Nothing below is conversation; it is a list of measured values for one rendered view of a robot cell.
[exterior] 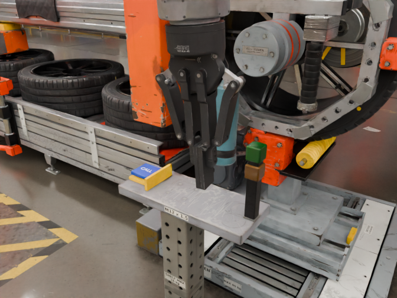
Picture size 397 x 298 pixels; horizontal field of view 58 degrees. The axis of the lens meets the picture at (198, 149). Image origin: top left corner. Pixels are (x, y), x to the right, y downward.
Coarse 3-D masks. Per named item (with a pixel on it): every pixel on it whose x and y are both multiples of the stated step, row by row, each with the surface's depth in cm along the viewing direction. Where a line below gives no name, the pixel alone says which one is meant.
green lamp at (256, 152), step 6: (252, 144) 86; (258, 144) 86; (264, 144) 86; (246, 150) 86; (252, 150) 85; (258, 150) 84; (264, 150) 85; (246, 156) 86; (252, 156) 85; (258, 156) 84; (264, 156) 86; (258, 162) 85
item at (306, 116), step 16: (224, 16) 118; (240, 16) 127; (272, 16) 112; (304, 16) 106; (240, 32) 119; (352, 48) 101; (256, 80) 134; (272, 80) 119; (336, 80) 107; (256, 96) 127; (272, 96) 121; (288, 96) 136; (336, 96) 127; (272, 112) 120; (288, 112) 121; (304, 112) 116
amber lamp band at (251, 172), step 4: (248, 164) 87; (264, 164) 88; (248, 168) 87; (252, 168) 87; (256, 168) 86; (260, 168) 86; (264, 168) 88; (248, 172) 88; (252, 172) 87; (256, 172) 86; (260, 172) 87; (264, 172) 89; (244, 176) 89; (248, 176) 88; (252, 176) 87; (256, 176) 87; (260, 176) 87; (256, 180) 87
